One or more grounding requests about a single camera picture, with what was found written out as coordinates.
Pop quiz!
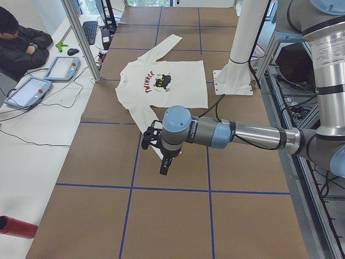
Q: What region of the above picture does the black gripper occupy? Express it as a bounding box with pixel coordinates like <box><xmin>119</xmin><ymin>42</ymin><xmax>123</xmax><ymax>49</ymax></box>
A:
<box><xmin>160</xmin><ymin>149</ymin><xmax>181</xmax><ymax>175</ymax></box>

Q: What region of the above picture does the cream long-sleeve Twinkle shirt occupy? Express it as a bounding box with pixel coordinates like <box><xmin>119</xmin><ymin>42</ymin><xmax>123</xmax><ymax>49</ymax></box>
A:
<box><xmin>115</xmin><ymin>34</ymin><xmax>209</xmax><ymax>161</ymax></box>

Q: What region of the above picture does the far blue teach pendant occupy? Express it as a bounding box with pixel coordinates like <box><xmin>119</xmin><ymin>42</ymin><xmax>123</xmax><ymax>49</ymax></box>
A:
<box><xmin>44</xmin><ymin>56</ymin><xmax>80</xmax><ymax>82</ymax></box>

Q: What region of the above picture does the blue teach pendant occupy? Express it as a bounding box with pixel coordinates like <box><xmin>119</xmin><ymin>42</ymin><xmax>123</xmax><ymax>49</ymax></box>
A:
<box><xmin>4</xmin><ymin>77</ymin><xmax>52</xmax><ymax>110</ymax></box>
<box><xmin>44</xmin><ymin>56</ymin><xmax>80</xmax><ymax>82</ymax></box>

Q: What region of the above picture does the black power adapter box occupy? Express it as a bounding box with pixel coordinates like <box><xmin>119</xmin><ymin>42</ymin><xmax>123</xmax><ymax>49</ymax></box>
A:
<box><xmin>101</xmin><ymin>28</ymin><xmax>112</xmax><ymax>50</ymax></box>

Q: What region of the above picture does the black computer mouse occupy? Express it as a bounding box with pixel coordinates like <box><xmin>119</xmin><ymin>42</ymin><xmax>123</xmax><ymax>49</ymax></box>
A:
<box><xmin>67</xmin><ymin>48</ymin><xmax>79</xmax><ymax>56</ymax></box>

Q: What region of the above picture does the black keyboard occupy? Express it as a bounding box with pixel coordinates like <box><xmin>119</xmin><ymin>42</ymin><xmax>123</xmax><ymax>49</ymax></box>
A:
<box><xmin>82</xmin><ymin>21</ymin><xmax>98</xmax><ymax>45</ymax></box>

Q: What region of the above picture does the near blue teach pendant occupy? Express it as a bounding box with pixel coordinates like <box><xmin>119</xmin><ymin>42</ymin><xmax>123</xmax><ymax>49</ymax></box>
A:
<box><xmin>4</xmin><ymin>77</ymin><xmax>52</xmax><ymax>110</ymax></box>

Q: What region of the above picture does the green plastic tool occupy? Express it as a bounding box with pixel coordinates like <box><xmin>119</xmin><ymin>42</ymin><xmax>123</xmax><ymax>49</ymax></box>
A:
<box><xmin>55</xmin><ymin>41</ymin><xmax>68</xmax><ymax>53</ymax></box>

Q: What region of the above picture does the red bottle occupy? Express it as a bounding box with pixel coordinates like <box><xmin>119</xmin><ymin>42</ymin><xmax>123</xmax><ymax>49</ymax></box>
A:
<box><xmin>1</xmin><ymin>215</ymin><xmax>38</xmax><ymax>239</ymax></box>

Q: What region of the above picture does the person in black jacket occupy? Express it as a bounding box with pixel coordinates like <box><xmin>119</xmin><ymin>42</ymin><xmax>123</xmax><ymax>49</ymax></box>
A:
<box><xmin>1</xmin><ymin>7</ymin><xmax>53</xmax><ymax>81</ymax></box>

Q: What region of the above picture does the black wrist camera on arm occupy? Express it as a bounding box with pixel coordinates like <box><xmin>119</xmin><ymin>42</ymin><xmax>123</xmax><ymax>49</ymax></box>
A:
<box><xmin>141</xmin><ymin>120</ymin><xmax>162</xmax><ymax>150</ymax></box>

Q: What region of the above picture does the white camera post with base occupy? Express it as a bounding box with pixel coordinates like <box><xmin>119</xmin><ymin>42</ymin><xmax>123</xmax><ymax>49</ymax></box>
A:
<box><xmin>213</xmin><ymin>0</ymin><xmax>271</xmax><ymax>96</ymax></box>

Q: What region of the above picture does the aluminium frame rack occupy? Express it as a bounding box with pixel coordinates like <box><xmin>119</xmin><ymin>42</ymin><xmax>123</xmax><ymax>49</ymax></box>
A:
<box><xmin>257</xmin><ymin>35</ymin><xmax>344</xmax><ymax>258</ymax></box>

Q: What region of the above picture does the aluminium frame post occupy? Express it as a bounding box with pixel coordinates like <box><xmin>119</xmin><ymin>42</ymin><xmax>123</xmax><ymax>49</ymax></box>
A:
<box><xmin>61</xmin><ymin>0</ymin><xmax>101</xmax><ymax>83</ymax></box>

